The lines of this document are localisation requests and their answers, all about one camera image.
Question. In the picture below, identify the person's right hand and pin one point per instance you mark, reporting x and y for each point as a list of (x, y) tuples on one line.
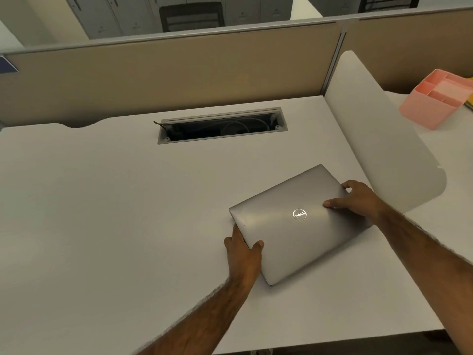
[(360, 203)]

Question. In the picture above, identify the person's left hand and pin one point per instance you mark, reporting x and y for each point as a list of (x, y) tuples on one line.
[(244, 260)]

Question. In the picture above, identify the person's left thumb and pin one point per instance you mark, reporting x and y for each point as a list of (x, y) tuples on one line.
[(256, 246)]

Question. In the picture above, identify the person's right thumb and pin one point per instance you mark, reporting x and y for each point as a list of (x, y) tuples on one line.
[(337, 203)]

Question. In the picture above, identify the silver laptop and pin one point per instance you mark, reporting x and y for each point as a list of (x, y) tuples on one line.
[(295, 225)]

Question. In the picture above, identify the person's left forearm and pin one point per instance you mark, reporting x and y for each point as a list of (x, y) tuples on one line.
[(201, 317)]

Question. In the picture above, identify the person's right forearm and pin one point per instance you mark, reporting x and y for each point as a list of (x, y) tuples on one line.
[(425, 262)]

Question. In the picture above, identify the white curved desk divider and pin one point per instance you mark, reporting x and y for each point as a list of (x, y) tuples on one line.
[(384, 136)]

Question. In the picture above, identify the pink desk organizer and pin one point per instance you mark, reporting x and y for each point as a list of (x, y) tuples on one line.
[(436, 97)]

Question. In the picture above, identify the yellow object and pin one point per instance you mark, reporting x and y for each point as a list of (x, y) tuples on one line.
[(469, 101)]

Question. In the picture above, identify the beige cubicle partition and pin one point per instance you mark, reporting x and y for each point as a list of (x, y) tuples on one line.
[(410, 47), (166, 77)]

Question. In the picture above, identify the black office chair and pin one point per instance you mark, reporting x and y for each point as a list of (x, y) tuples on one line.
[(388, 3), (192, 16)]

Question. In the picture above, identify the grey metal lockers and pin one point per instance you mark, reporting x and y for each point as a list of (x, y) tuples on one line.
[(173, 12)]

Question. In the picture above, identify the blue paper tag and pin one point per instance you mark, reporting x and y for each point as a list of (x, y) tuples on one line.
[(8, 65)]

